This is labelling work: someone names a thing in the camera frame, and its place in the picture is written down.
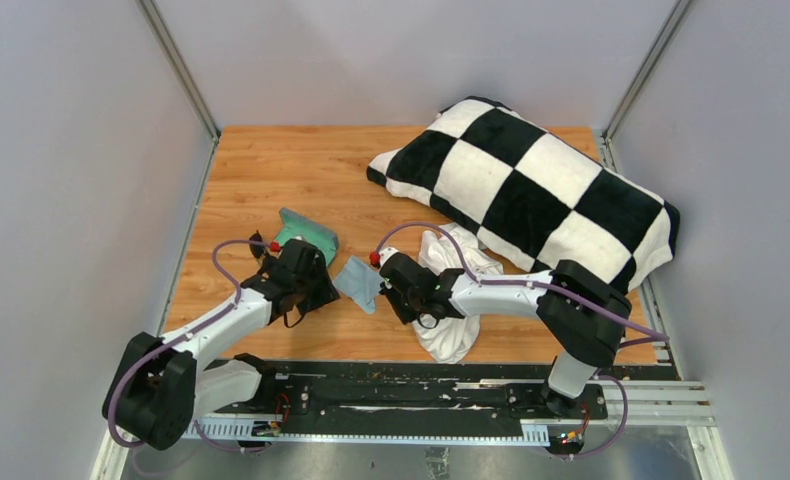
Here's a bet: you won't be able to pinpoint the grey glasses case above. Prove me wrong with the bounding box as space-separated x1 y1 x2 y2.
275 207 339 267

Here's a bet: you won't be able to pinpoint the aluminium frame post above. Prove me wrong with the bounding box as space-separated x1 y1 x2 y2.
135 0 221 144
602 0 695 143

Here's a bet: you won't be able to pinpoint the black white checkered pillow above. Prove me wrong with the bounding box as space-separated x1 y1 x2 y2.
366 96 680 292

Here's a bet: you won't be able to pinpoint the white crumpled cloth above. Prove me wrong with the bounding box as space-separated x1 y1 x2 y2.
412 223 504 364

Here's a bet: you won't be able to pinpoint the black sunglasses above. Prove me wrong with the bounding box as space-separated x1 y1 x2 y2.
248 230 268 265

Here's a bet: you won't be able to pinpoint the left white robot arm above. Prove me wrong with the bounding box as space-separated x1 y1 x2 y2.
102 238 339 450

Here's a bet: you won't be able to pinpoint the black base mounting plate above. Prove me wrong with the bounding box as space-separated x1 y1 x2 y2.
219 360 608 440

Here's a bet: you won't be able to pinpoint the right aluminium frame post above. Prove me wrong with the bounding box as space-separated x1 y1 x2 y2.
602 0 695 143

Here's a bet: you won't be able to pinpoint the left aluminium frame post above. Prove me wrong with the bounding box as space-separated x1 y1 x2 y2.
135 0 221 144

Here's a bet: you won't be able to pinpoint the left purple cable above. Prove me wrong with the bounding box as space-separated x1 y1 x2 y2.
106 239 277 455

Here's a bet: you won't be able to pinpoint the light blue cleaning cloth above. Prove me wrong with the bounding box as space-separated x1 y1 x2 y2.
333 256 384 315

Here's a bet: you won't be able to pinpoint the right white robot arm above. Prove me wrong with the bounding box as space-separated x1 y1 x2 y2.
371 247 632 418

